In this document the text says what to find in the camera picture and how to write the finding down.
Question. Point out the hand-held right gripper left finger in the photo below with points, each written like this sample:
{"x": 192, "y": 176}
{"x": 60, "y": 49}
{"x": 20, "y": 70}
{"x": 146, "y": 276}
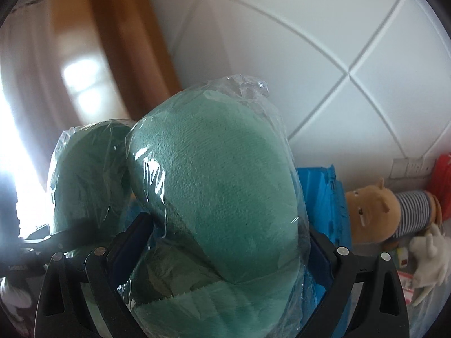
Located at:
{"x": 132, "y": 239}

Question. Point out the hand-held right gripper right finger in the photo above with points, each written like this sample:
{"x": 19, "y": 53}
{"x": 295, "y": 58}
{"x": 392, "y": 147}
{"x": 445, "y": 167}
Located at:
{"x": 326, "y": 260}

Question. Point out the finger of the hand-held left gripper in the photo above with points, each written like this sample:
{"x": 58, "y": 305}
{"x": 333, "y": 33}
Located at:
{"x": 45, "y": 237}

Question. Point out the blue plastic crate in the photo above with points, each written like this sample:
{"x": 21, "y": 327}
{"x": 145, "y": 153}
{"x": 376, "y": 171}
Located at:
{"x": 324, "y": 200}

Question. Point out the green plush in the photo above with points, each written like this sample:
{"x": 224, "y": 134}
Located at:
{"x": 218, "y": 183}

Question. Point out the brown capybara plush striped shirt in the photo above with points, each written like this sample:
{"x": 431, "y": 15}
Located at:
{"x": 377, "y": 211}

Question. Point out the red and white carton box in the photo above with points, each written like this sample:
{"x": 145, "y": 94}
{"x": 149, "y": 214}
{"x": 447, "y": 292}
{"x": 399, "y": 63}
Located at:
{"x": 404, "y": 258}

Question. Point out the white plush rabbit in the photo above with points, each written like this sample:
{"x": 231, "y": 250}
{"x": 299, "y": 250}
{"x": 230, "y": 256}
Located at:
{"x": 426, "y": 253}

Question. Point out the red toy suitcase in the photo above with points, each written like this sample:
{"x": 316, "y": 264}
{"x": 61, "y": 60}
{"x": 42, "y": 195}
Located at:
{"x": 442, "y": 176}

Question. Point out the white curtain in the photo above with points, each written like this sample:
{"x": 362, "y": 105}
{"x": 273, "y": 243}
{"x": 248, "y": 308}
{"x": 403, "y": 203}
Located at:
{"x": 42, "y": 77}

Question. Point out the white wall socket panel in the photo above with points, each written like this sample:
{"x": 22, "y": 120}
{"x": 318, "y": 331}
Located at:
{"x": 408, "y": 167}

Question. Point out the wooden door frame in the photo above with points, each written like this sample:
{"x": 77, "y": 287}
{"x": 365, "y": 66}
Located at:
{"x": 123, "y": 42}

